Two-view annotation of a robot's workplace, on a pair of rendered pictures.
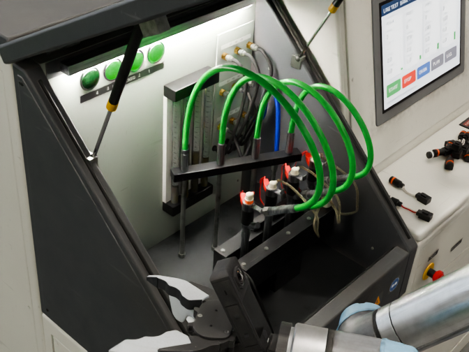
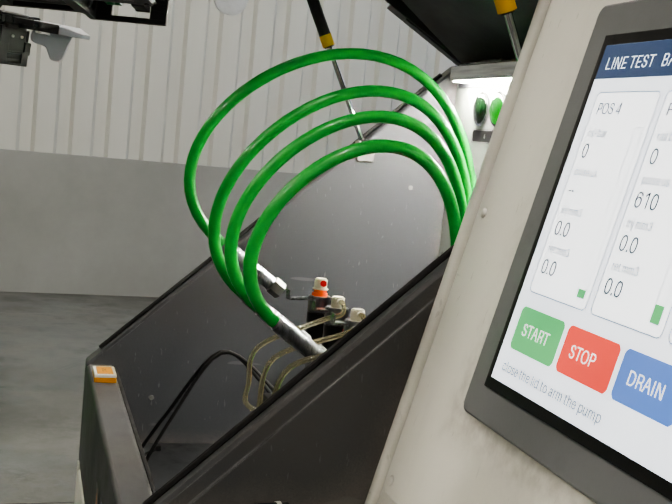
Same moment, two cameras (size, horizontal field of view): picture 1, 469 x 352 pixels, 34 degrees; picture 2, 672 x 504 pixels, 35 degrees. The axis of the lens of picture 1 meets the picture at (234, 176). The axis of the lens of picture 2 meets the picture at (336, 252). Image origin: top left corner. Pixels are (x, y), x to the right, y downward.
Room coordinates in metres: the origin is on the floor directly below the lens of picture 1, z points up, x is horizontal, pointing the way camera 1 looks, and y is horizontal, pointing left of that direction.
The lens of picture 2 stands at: (2.07, -1.13, 1.32)
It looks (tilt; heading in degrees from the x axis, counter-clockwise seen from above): 6 degrees down; 123
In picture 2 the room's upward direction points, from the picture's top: 6 degrees clockwise
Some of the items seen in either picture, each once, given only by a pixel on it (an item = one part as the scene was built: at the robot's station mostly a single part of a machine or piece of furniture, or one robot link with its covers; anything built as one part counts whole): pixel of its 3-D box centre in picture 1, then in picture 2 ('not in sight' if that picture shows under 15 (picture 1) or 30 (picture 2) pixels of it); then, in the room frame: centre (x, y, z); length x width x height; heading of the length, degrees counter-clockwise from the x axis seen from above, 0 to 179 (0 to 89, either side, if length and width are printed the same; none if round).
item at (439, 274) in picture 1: (434, 274); not in sight; (1.50, -0.54, 0.80); 0.05 x 0.04 x 0.05; 140
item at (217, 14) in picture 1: (167, 30); (538, 69); (1.50, 0.17, 1.43); 0.54 x 0.03 x 0.02; 140
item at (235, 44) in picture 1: (236, 86); not in sight; (1.68, 0.01, 1.20); 0.13 x 0.03 x 0.31; 140
